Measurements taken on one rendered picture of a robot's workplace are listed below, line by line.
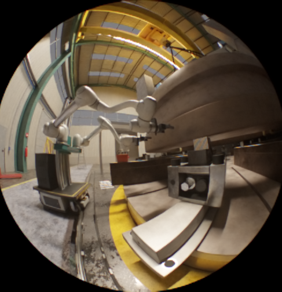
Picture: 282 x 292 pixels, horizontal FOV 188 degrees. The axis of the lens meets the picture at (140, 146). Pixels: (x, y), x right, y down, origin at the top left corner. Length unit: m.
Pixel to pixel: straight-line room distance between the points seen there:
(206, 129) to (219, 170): 0.44
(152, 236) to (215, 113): 0.86
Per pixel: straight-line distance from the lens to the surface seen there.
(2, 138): 6.48
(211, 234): 0.58
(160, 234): 0.37
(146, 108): 0.58
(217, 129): 0.78
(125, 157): 1.39
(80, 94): 0.80
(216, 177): 0.45
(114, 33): 10.92
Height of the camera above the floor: 0.75
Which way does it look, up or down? 7 degrees up
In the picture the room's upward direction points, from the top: 5 degrees counter-clockwise
